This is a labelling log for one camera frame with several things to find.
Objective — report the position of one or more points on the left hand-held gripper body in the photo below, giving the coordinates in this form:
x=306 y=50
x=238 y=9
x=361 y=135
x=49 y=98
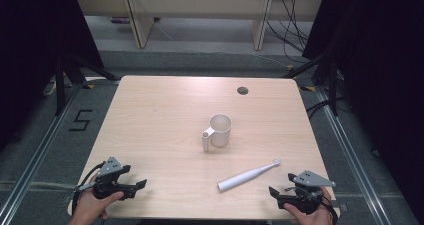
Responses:
x=108 y=166

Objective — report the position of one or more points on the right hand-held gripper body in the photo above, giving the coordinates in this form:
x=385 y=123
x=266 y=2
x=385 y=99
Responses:
x=311 y=179

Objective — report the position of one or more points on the white electric toothbrush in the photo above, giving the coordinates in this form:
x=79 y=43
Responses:
x=245 y=177

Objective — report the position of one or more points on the white cup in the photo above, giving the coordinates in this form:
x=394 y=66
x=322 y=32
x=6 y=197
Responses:
x=220 y=131

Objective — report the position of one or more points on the person's right hand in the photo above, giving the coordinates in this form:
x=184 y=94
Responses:
x=315 y=218

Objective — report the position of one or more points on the person's left hand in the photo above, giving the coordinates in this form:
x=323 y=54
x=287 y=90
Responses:
x=88 y=206

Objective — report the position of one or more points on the black metal stand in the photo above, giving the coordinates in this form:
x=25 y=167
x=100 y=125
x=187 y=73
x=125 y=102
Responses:
x=332 y=85
x=60 y=85

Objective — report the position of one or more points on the white power strip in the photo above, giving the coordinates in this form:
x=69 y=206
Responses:
x=50 y=88

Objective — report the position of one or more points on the grey round table grommet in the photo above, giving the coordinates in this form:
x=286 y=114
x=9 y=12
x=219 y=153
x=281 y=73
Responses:
x=242 y=90

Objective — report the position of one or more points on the dark curtain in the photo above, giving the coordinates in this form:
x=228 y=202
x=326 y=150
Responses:
x=30 y=35
x=383 y=68

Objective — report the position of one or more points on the beige wooden bench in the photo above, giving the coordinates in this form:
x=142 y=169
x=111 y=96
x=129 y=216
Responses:
x=200 y=1

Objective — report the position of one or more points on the grey metal floor rail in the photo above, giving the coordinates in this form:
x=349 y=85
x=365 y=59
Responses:
x=36 y=155
x=350 y=151

